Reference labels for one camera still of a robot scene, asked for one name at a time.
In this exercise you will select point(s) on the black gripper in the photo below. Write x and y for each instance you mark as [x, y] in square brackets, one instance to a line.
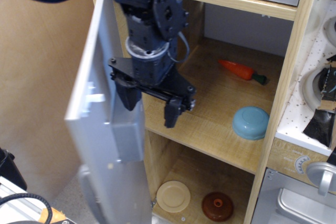
[155, 73]

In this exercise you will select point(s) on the black box left edge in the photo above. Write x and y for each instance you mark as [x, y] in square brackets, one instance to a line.
[10, 171]

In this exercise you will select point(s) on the orange tape piece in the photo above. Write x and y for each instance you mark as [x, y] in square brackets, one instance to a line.
[56, 216]

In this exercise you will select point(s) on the orange toy carrot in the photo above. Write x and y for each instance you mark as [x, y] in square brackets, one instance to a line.
[243, 71]

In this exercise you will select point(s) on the silver oven knob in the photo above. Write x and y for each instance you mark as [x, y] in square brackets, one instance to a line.
[322, 175]

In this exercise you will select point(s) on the silver fridge door handle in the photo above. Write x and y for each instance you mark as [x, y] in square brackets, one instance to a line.
[89, 194]

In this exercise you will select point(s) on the brown toy lid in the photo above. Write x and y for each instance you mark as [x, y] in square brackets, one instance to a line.
[217, 206]

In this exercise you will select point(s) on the teal toy bowl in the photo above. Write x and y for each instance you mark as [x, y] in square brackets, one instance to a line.
[250, 123]

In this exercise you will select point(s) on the white speckled sink counter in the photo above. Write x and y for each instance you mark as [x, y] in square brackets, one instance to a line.
[318, 46]

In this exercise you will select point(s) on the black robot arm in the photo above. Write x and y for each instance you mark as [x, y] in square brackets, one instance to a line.
[154, 28]

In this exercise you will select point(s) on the aluminium rail base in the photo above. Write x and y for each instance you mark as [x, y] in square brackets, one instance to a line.
[19, 206]

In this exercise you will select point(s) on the grey fridge door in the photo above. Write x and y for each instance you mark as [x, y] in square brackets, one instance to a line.
[121, 187]

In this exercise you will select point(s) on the grey oven door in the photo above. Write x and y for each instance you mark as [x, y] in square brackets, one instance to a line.
[266, 208]

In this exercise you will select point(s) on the beige toy plate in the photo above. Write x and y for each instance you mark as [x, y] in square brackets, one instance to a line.
[173, 196]

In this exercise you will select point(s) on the wooden toy kitchen frame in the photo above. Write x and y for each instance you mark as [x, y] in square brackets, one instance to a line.
[202, 150]

